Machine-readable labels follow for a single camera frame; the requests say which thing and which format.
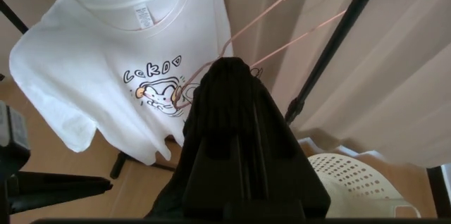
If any black clothes rack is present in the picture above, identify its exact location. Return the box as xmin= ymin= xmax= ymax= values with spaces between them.
xmin=0 ymin=0 xmax=390 ymax=180

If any white garment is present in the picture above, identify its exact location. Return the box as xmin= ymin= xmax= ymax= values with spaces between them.
xmin=8 ymin=0 xmax=234 ymax=166

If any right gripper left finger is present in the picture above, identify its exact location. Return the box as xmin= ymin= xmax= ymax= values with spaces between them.
xmin=183 ymin=135 xmax=247 ymax=218

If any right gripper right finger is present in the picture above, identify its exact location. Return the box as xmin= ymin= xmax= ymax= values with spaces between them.
xmin=246 ymin=79 xmax=331 ymax=218

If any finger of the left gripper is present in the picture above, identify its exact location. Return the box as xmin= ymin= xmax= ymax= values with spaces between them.
xmin=6 ymin=170 xmax=113 ymax=215

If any pink clothes hanger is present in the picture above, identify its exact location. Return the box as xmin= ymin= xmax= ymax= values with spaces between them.
xmin=172 ymin=0 xmax=356 ymax=109

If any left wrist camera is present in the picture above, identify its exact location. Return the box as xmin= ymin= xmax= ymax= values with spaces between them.
xmin=0 ymin=100 xmax=32 ymax=174

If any white laundry basket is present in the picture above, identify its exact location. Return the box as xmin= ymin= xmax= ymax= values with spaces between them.
xmin=307 ymin=152 xmax=422 ymax=219

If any beige curtain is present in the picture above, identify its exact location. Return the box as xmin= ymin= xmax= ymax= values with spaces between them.
xmin=0 ymin=0 xmax=451 ymax=168

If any black garment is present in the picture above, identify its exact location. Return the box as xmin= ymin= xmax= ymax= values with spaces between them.
xmin=146 ymin=56 xmax=264 ymax=219

